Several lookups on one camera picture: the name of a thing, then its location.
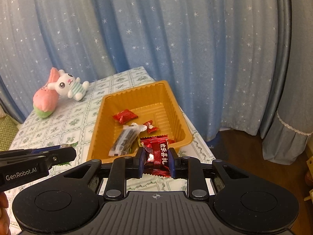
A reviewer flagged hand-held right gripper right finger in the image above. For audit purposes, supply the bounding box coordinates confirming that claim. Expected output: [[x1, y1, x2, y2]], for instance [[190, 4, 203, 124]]
[[168, 147, 248, 201]]

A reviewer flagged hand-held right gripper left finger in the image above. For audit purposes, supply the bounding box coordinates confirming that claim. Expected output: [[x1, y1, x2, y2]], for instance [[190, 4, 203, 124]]
[[61, 147, 145, 201]]

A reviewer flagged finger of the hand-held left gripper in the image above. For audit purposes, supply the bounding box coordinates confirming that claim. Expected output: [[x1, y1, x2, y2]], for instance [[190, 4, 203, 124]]
[[0, 147, 77, 170], [0, 146, 61, 157]]

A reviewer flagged small green candy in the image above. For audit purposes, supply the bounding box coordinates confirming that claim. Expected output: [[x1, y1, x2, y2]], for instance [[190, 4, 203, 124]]
[[56, 140, 79, 167]]

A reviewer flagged shiny dark red packet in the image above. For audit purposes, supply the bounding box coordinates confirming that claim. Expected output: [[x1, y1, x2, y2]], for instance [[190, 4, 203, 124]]
[[140, 135, 173, 178]]

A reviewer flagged dark striped snack packet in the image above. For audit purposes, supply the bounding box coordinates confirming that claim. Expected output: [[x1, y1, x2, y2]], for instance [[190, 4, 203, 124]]
[[108, 125, 139, 157]]

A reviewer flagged small red twisted candy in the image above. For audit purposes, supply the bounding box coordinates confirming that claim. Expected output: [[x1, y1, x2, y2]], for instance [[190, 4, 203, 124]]
[[142, 120, 160, 134]]

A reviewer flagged red packet with white marks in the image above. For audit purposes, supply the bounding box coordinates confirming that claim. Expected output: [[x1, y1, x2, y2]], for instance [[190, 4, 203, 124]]
[[112, 109, 138, 125]]

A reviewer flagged orange plastic tray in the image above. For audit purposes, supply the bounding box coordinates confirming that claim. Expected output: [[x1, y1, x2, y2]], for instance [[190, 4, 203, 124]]
[[87, 80, 193, 164]]

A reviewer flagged person's left hand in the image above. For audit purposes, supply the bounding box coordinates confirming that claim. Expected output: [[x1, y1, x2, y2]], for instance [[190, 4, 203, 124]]
[[0, 193, 11, 235]]

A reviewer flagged green zigzag pillow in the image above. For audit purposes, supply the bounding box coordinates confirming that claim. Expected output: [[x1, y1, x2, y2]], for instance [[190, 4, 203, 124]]
[[0, 116, 19, 152]]

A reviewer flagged floral checked tablecloth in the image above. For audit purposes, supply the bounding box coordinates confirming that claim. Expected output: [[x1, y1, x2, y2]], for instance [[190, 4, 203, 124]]
[[8, 66, 217, 194]]

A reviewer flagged pink green plush toy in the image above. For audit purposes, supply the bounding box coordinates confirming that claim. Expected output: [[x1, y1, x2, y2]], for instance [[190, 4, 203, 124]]
[[33, 67, 60, 119]]

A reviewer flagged white rabbit plush toy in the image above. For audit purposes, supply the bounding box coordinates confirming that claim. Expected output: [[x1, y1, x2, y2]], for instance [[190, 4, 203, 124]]
[[47, 70, 90, 101]]

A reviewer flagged grey lace-trimmed cloth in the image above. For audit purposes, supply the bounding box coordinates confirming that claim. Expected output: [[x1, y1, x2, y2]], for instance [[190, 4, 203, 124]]
[[262, 0, 313, 165]]

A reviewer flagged blue star curtain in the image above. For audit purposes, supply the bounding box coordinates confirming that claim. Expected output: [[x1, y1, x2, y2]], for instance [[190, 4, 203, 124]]
[[0, 0, 294, 142]]

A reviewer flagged grey curved pole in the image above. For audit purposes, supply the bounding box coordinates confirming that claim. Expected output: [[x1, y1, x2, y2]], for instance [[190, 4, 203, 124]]
[[265, 0, 293, 130]]

